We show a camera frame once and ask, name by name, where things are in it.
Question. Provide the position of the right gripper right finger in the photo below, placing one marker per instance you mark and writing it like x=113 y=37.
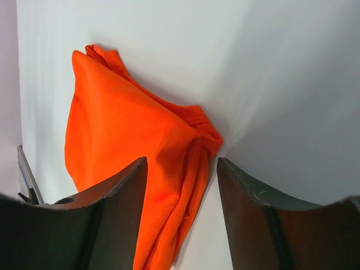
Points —
x=268 y=229

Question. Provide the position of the left aluminium frame post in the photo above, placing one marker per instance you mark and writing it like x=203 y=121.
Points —
x=33 y=194

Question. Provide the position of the orange t-shirt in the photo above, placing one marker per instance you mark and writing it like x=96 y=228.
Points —
x=113 y=120

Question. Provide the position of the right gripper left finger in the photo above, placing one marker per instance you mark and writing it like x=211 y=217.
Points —
x=93 y=229

